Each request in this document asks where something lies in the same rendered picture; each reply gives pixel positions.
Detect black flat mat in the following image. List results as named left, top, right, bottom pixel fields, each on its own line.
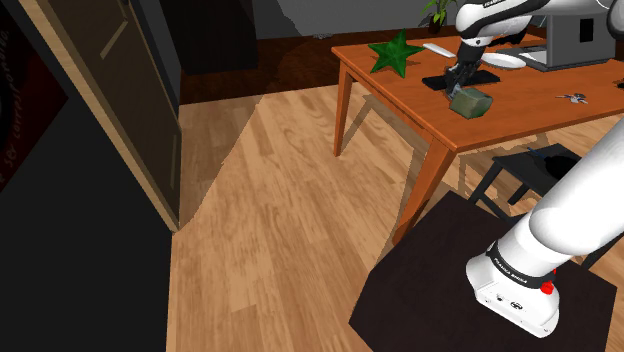
left=421, top=69, right=502, bottom=93

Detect white remote control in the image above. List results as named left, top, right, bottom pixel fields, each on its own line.
left=421, top=42, right=458, bottom=59

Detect white plate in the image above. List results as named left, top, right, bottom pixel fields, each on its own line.
left=480, top=51, right=528, bottom=71

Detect green cube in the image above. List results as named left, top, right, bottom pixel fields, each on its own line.
left=448, top=87, right=494, bottom=121

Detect green potted plant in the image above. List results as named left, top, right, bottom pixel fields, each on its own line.
left=420, top=0, right=460, bottom=35

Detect green star figure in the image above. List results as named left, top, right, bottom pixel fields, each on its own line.
left=367, top=28, right=426, bottom=80

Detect orange wooden table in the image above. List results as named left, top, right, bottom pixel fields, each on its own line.
left=330, top=24, right=624, bottom=246

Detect grey laptop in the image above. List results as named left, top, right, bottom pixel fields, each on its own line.
left=496, top=11, right=617, bottom=73

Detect small blue-grey keys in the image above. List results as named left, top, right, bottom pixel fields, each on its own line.
left=555, top=91, right=590, bottom=106

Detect black stool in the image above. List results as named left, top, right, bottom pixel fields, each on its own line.
left=467, top=142, right=624, bottom=270

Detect dark robot stand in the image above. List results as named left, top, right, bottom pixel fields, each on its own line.
left=348, top=189, right=618, bottom=352

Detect brown wooden door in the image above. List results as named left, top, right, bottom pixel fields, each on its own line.
left=18, top=0, right=184, bottom=234

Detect dark red wall poster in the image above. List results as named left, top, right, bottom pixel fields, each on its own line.
left=0, top=0, right=70, bottom=194

